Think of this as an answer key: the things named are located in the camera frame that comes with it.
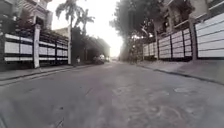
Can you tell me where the building behind slatted fence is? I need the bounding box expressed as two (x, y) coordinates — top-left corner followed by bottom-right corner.
(156, 0), (224, 34)

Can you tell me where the grey asphalt road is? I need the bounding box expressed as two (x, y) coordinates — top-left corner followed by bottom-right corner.
(0, 60), (224, 128)

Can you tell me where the large dark tree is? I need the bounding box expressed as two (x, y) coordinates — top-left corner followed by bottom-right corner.
(109, 0), (164, 63)

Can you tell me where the palm tree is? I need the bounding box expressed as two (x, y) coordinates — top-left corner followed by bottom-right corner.
(55, 0), (84, 41)
(75, 8), (96, 37)

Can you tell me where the grey concrete pavement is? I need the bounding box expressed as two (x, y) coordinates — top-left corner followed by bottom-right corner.
(136, 59), (224, 86)
(0, 63), (96, 82)

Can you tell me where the low building with roof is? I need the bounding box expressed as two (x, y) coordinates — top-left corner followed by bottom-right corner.
(71, 27), (112, 64)

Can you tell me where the white panelled fence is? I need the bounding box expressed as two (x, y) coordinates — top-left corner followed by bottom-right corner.
(0, 23), (73, 71)

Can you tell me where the white slatted fence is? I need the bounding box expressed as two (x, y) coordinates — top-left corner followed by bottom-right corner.
(142, 12), (224, 63)

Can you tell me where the pale building with balcony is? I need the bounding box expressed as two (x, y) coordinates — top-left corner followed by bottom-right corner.
(0, 0), (54, 33)

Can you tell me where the person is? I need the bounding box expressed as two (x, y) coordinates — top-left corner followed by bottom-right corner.
(76, 55), (82, 66)

